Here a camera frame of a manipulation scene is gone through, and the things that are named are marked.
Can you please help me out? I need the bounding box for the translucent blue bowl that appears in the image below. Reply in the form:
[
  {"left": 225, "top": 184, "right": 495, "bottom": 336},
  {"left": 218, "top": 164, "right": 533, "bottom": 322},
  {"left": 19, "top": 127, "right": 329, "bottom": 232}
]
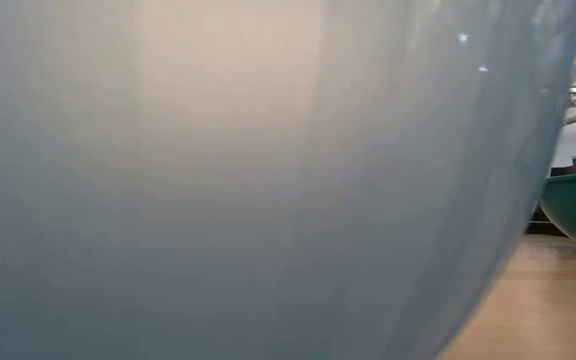
[{"left": 0, "top": 0, "right": 576, "bottom": 360}]

